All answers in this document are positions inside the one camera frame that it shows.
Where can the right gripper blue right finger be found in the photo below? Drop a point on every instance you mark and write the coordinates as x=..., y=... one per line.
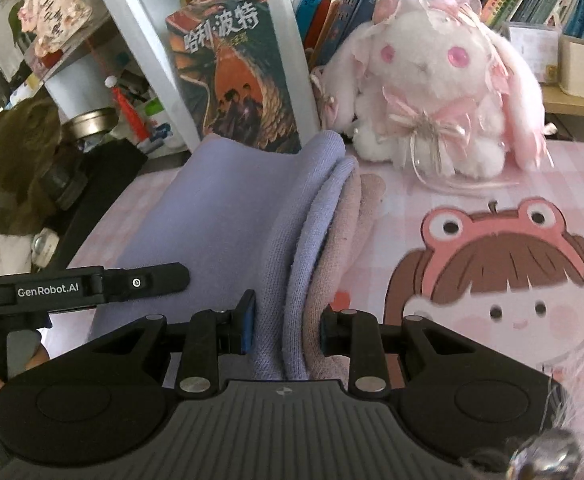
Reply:
x=357, y=336

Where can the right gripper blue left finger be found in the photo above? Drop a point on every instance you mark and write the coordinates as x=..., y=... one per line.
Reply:
x=205, y=338

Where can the pink and lilac sweater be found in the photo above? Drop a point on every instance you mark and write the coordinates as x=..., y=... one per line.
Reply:
x=286, y=226

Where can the white cloth on chair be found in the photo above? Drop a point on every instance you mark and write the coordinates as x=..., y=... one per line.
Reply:
x=27, y=253

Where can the brown jacket on chair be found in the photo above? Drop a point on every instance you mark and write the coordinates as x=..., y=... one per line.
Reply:
x=39, y=171

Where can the pink checked cartoon tablecloth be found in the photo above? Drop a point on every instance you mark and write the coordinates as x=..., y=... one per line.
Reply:
x=508, y=273

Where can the pink white plush bunny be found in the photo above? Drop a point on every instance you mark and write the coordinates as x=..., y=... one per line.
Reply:
x=425, y=85

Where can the Harry Potter book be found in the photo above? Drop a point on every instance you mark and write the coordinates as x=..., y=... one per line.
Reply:
x=243, y=72

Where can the white paper desk box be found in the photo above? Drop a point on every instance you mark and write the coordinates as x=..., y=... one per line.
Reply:
x=571, y=58

